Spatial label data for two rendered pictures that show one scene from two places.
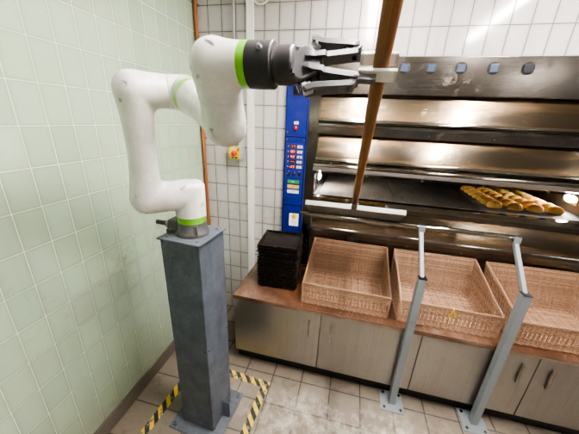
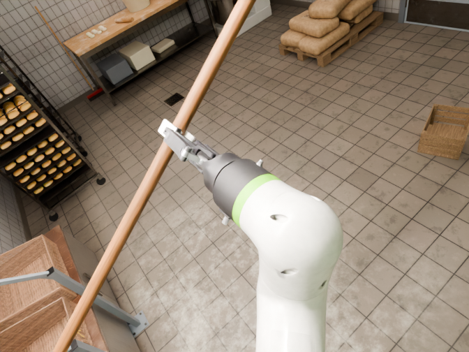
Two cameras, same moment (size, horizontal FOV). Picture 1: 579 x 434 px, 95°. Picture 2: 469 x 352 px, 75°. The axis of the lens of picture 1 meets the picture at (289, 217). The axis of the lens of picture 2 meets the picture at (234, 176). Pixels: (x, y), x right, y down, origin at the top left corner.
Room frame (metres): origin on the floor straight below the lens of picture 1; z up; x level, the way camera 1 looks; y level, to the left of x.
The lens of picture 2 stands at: (0.81, 0.32, 2.17)
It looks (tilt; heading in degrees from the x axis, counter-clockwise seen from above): 46 degrees down; 236
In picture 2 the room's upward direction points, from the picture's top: 23 degrees counter-clockwise
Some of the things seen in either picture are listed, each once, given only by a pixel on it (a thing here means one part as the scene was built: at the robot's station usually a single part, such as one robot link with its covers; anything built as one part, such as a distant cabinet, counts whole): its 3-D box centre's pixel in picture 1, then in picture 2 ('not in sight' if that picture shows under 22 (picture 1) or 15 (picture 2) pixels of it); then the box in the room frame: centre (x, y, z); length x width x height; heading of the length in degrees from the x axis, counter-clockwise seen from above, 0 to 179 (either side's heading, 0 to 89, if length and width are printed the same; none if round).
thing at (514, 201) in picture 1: (506, 197); not in sight; (2.06, -1.71, 1.21); 0.61 x 0.48 x 0.06; 167
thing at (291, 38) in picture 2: not in sight; (303, 31); (-2.77, -2.02, 0.22); 0.62 x 0.36 x 0.15; 173
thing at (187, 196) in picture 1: (187, 201); not in sight; (1.12, 0.46, 1.36); 0.16 x 0.13 x 0.19; 123
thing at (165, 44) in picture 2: not in sight; (162, 45); (-1.99, -4.25, 0.27); 0.34 x 0.26 x 0.07; 173
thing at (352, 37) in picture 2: not in sight; (329, 33); (-3.02, -1.77, 0.07); 1.20 x 0.80 x 0.14; 167
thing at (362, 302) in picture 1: (346, 272); not in sight; (1.63, -0.42, 0.72); 0.56 x 0.49 x 0.28; 77
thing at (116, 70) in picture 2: not in sight; (114, 68); (-1.11, -4.45, 0.35); 0.50 x 0.36 x 0.24; 77
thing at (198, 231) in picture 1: (182, 224); not in sight; (1.14, 0.50, 1.23); 0.26 x 0.15 x 0.06; 73
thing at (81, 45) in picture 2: not in sight; (147, 40); (-1.80, -4.30, 0.45); 2.20 x 0.80 x 0.90; 167
